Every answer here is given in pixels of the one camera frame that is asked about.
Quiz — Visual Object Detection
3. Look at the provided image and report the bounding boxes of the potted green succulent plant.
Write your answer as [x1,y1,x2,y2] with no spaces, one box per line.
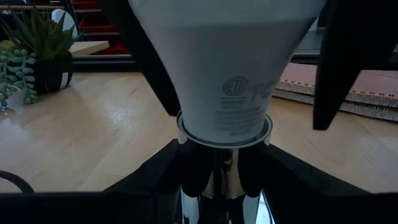
[0,6,84,110]

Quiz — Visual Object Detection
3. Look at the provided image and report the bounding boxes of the white lightbulb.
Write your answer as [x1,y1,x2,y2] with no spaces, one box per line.
[127,0,327,146]

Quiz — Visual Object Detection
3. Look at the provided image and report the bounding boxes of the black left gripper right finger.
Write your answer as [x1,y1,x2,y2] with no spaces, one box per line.
[239,143,398,224]

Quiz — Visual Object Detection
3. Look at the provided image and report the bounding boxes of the chrome lamp socket base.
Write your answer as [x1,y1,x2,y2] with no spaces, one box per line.
[176,110,274,224]

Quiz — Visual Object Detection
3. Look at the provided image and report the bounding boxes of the red storage rack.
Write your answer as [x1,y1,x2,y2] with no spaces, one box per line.
[71,0,131,56]

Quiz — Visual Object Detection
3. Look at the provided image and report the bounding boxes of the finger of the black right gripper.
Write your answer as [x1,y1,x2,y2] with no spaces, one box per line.
[312,0,398,131]
[99,0,181,118]

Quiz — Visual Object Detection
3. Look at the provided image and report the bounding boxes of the black lamp power cord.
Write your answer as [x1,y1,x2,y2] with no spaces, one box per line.
[0,170,35,194]

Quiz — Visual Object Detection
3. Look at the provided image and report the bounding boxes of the pink spiral notebook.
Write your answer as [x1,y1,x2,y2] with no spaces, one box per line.
[272,62,398,122]

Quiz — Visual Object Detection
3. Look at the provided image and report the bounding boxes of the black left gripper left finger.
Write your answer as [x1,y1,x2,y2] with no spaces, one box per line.
[0,139,215,224]

